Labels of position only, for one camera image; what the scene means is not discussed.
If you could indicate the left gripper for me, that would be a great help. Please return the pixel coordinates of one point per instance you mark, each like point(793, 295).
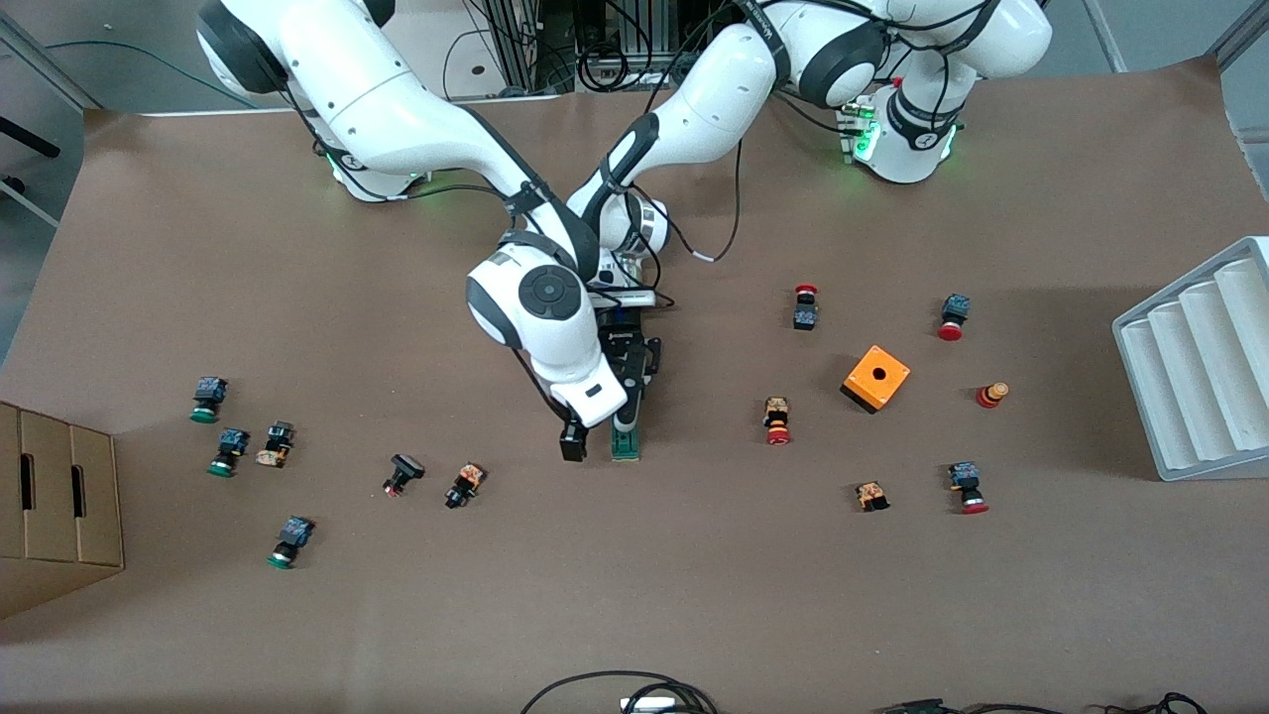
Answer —
point(626, 351)

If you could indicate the green rail clip part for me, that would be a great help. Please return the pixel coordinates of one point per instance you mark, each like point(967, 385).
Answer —
point(625, 448)

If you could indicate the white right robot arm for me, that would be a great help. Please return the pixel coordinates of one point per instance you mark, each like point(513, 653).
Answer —
point(397, 119)

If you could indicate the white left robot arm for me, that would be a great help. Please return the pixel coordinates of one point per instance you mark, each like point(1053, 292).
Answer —
point(724, 89)

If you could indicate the red mushroom button orange block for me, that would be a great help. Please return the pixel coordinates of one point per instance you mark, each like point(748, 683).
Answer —
point(776, 416)

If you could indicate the red mushroom button black block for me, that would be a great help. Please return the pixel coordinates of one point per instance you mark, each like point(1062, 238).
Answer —
point(805, 315)

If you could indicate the black flat rectangular pushbutton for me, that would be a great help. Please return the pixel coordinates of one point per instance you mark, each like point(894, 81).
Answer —
point(404, 468)

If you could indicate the small orange contact block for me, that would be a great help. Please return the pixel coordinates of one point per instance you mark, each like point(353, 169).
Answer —
point(871, 495)

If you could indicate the white plug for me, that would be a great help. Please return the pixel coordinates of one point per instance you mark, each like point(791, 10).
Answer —
point(649, 705)

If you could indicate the red mushroom button blue block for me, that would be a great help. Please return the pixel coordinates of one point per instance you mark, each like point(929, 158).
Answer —
point(965, 478)
point(954, 309)

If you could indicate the red yellow button head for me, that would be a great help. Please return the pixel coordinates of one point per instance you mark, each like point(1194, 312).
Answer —
point(991, 395)

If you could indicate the brown cardboard box with slots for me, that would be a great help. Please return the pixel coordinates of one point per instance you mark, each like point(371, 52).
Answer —
point(59, 516)

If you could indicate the white stepped plastic rack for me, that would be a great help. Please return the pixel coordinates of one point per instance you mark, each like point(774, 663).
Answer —
point(1190, 367)

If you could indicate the black bar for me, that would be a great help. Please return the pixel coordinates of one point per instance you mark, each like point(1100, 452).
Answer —
point(30, 137)

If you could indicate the black selector switch orange block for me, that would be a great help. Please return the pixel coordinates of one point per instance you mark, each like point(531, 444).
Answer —
point(464, 484)
point(276, 444)

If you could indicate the orange button enclosure box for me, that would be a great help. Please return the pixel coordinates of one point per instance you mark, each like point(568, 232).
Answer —
point(882, 387)

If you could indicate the green mushroom pushbutton switch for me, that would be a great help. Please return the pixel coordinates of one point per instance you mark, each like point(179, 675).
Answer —
point(294, 534)
point(208, 392)
point(230, 444)

